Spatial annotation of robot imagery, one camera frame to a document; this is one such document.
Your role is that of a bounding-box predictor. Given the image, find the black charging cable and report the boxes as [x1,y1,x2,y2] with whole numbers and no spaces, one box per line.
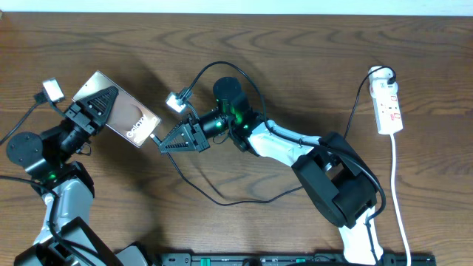
[149,66,398,207]

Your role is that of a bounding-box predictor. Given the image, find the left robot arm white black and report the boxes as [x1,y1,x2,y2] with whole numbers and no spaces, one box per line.
[7,86,152,265]

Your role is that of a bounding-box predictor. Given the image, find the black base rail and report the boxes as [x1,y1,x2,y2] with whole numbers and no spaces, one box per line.
[158,253,437,266]

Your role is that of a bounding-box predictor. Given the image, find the Galaxy smartphone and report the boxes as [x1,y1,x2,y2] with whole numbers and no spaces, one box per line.
[72,71,161,148]

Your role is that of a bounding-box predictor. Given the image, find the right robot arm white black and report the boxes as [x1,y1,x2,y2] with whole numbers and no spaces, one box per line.
[156,77,383,265]

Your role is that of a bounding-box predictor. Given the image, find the white power strip, red switches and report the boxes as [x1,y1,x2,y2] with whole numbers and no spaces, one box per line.
[368,66,403,135]

